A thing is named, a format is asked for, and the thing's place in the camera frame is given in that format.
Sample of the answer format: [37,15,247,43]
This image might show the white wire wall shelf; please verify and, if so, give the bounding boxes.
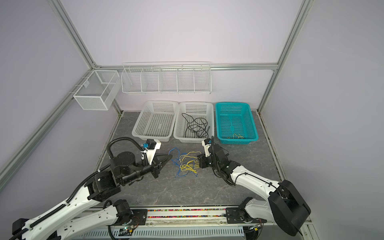
[121,62,212,94]

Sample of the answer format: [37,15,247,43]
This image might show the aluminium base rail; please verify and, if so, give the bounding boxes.
[74,204,313,230]

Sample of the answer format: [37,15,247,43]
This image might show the blue cable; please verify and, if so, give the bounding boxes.
[167,147,199,178]

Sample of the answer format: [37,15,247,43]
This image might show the white mesh wall box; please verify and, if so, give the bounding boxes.
[74,70,122,111]

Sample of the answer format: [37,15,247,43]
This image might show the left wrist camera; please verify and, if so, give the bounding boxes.
[141,139,162,165]

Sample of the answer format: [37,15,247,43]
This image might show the white plastic basket left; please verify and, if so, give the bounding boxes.
[132,101,179,142]

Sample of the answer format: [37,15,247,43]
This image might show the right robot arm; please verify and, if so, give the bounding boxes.
[198,138,311,237]

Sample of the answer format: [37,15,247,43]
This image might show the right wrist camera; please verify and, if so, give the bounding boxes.
[202,138,212,158]

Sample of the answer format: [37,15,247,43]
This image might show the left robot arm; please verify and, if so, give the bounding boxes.
[11,137,173,240]

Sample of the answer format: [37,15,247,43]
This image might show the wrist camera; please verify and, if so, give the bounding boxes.
[141,139,162,165]
[202,138,212,158]

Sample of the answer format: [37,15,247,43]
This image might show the white plastic basket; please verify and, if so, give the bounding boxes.
[173,102,215,144]
[132,101,179,142]

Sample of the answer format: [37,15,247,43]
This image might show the white vented cable duct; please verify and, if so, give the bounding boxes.
[68,226,245,240]

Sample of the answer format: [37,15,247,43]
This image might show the teal plastic basket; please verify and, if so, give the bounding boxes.
[215,102,259,145]

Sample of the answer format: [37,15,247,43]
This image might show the white plastic basket middle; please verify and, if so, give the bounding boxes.
[173,102,215,144]

